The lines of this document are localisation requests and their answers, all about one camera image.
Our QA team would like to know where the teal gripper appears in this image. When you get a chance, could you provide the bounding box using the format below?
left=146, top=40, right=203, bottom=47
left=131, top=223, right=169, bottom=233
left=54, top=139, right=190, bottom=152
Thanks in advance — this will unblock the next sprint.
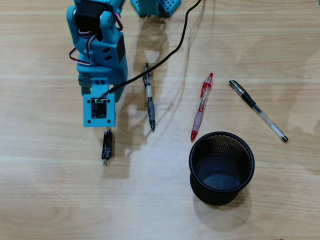
left=76, top=63, right=129, bottom=103

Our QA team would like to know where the clear pen with grey grip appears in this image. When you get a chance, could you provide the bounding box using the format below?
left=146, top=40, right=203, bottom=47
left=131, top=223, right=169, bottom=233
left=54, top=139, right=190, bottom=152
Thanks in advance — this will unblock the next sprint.
left=142, top=62, right=156, bottom=132

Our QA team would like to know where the all black pen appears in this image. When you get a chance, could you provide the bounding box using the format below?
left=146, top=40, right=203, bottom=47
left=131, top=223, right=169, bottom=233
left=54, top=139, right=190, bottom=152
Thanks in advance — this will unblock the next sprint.
left=101, top=128, right=114, bottom=166

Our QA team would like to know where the red pen with white grip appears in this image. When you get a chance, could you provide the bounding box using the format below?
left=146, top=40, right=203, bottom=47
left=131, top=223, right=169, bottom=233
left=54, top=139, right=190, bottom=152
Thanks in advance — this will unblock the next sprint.
left=190, top=72, right=214, bottom=142

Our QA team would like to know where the clear stick pen black cap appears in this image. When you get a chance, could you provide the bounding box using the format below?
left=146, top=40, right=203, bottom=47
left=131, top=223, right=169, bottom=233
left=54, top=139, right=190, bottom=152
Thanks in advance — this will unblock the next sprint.
left=228, top=79, right=289, bottom=143

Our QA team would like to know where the teal robot base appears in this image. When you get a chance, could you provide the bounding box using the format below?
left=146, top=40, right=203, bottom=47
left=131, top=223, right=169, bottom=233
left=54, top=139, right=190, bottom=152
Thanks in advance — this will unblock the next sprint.
left=129, top=0, right=182, bottom=18

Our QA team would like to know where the black mesh pen holder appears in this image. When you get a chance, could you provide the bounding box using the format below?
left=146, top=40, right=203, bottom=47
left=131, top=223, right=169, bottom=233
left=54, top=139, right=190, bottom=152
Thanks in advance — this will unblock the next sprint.
left=188, top=131, right=256, bottom=206

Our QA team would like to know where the red white black servo wire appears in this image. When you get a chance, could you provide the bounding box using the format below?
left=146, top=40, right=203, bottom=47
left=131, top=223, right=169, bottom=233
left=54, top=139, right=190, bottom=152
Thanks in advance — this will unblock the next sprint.
left=68, top=28, right=99, bottom=67
left=109, top=10, right=125, bottom=32

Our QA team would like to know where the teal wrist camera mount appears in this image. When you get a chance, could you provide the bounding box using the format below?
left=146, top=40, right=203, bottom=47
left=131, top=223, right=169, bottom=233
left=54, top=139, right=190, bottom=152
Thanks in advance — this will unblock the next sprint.
left=82, top=83, right=118, bottom=128

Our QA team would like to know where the black camera cable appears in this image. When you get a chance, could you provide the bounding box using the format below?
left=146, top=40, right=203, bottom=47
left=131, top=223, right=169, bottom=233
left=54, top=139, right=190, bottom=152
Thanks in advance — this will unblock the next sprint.
left=98, top=0, right=203, bottom=101

